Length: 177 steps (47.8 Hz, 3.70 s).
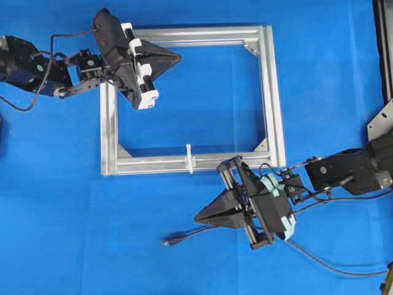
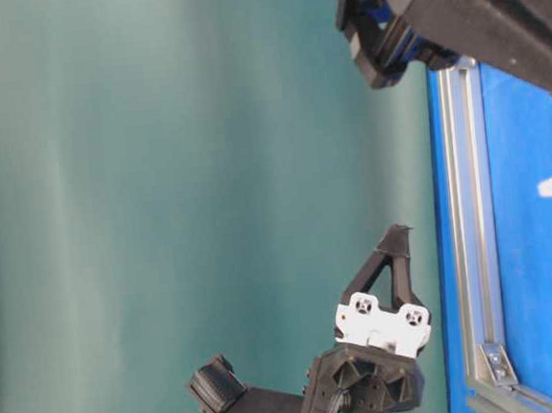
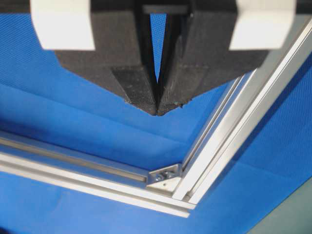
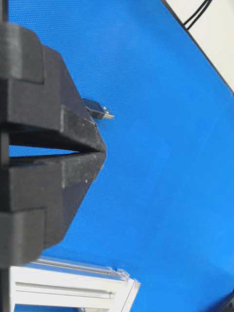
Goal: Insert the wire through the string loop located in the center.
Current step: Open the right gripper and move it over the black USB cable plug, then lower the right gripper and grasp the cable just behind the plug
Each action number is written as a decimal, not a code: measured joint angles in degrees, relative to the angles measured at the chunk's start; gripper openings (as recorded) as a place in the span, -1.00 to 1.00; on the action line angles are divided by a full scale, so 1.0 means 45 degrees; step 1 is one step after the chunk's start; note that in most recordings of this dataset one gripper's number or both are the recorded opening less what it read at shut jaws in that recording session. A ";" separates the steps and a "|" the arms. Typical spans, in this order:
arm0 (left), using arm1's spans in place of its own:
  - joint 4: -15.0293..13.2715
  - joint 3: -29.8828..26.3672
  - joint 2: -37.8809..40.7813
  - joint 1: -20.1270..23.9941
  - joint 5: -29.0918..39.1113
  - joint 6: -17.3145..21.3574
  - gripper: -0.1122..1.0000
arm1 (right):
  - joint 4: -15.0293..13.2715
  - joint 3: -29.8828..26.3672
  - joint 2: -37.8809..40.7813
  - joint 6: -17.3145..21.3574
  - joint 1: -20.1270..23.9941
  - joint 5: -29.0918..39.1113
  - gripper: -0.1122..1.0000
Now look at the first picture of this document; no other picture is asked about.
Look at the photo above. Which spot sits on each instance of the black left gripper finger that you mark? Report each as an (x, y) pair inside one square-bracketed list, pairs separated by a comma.
[(156, 69), (155, 53)]

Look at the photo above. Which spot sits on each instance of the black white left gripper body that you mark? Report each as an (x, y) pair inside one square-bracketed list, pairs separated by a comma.
[(120, 50)]

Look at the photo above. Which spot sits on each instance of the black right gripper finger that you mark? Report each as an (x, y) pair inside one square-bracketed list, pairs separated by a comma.
[(226, 207), (229, 219)]

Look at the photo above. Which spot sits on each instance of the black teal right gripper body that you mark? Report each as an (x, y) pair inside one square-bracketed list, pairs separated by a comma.
[(264, 202)]

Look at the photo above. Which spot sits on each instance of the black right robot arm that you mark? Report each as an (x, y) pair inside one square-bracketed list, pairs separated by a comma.
[(359, 171)]

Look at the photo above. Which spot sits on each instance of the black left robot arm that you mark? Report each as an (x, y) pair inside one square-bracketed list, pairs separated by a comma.
[(50, 73)]

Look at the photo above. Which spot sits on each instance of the yellowish object bottom right corner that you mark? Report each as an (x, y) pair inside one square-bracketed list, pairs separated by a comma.
[(386, 287)]

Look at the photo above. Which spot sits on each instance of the black metal stand at right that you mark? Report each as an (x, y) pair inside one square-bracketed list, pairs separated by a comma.
[(382, 122)]

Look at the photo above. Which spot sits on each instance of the silver aluminium extrusion frame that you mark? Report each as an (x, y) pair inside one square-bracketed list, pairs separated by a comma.
[(115, 160)]

